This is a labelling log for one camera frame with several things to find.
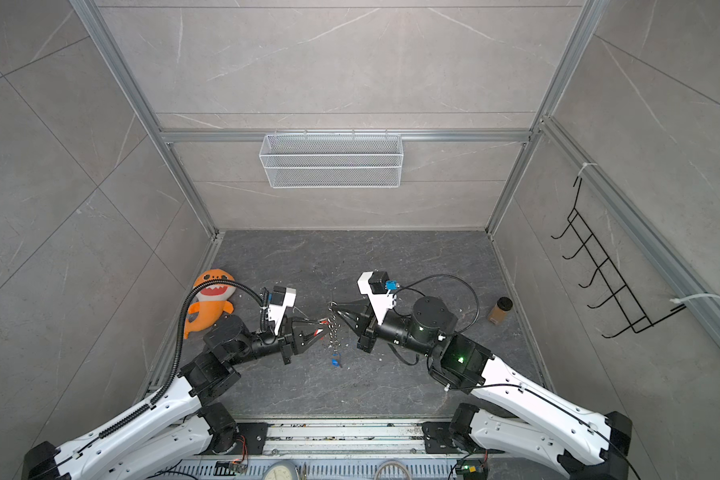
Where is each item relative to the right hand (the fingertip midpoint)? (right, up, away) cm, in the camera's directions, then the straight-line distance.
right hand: (336, 306), depth 57 cm
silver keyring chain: (-1, -5, +3) cm, 6 cm away
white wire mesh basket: (-6, +43, +42) cm, 61 cm away
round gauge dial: (-14, -39, +9) cm, 42 cm away
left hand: (-2, -4, +4) cm, 7 cm away
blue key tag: (-2, -16, +13) cm, 20 cm away
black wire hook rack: (+60, -4, +1) cm, 60 cm away
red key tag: (-3, -4, +4) cm, 6 cm away
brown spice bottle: (+46, -7, +31) cm, 56 cm away
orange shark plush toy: (-43, -5, +36) cm, 56 cm away
